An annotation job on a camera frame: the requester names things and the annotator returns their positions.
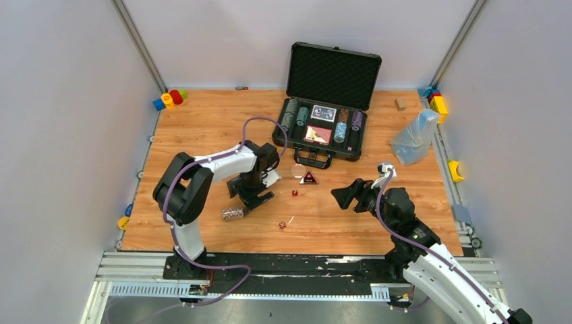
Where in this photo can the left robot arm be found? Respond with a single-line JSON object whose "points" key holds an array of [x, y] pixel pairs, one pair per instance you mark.
{"points": [[182, 191]]}

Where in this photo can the teal green chip stack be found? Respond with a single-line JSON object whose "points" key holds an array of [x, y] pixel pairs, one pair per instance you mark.
{"points": [[302, 116]]}

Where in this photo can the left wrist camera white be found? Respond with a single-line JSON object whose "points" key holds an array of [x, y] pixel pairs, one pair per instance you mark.
{"points": [[270, 178]]}

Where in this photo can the colourful toy blocks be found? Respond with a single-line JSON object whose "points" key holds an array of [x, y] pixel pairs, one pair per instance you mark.
{"points": [[435, 101], [170, 99]]}

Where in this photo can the yellow curved toy piece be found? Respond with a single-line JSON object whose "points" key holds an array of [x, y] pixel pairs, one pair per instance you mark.
{"points": [[454, 170]]}

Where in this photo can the purple poker chip stack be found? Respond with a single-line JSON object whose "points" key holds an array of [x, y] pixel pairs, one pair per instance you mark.
{"points": [[356, 121]]}

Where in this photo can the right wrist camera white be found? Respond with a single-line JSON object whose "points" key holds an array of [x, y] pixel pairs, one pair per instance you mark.
{"points": [[386, 172]]}

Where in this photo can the yellow round tag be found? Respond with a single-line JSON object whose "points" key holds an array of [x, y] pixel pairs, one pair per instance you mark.
{"points": [[123, 222]]}

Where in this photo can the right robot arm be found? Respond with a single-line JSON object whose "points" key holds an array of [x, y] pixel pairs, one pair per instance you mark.
{"points": [[420, 258]]}

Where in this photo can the olive blue chip stack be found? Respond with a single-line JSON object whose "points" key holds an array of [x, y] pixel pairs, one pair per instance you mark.
{"points": [[287, 120], [291, 107]]}

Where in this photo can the black triangular all-in marker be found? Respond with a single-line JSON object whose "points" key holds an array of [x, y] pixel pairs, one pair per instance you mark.
{"points": [[308, 178]]}

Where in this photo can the colourful toy blocks left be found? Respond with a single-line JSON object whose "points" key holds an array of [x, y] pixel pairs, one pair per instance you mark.
{"points": [[170, 99]]}

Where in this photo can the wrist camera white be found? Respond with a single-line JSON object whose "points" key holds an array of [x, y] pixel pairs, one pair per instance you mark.
{"points": [[386, 172], [270, 178]]}

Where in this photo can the clear plastic bag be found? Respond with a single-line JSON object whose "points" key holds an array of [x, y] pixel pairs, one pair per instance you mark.
{"points": [[412, 144]]}

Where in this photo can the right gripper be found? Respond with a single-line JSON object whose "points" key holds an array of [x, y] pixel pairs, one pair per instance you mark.
{"points": [[345, 196]]}

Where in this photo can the brown poker chip stack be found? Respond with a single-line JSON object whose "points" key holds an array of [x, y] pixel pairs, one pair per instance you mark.
{"points": [[343, 116]]}

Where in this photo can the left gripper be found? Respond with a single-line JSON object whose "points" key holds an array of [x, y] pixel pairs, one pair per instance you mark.
{"points": [[249, 194]]}

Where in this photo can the light blue chip stack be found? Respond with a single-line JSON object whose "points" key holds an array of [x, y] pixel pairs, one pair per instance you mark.
{"points": [[340, 132]]}

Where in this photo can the small wooden block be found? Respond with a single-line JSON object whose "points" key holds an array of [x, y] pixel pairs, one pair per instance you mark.
{"points": [[400, 104]]}

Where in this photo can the colourful toy blocks right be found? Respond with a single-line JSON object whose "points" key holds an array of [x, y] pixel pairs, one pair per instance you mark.
{"points": [[435, 101]]}

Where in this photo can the blue playing card deck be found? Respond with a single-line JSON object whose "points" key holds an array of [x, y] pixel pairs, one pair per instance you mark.
{"points": [[323, 113]]}

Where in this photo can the red playing card deck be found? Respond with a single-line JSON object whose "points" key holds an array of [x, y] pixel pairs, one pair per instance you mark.
{"points": [[317, 135]]}

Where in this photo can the black poker set case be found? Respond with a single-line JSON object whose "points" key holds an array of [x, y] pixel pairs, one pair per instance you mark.
{"points": [[329, 91]]}

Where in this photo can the clear round dealer button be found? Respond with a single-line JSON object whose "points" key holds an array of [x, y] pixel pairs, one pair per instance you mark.
{"points": [[298, 170]]}

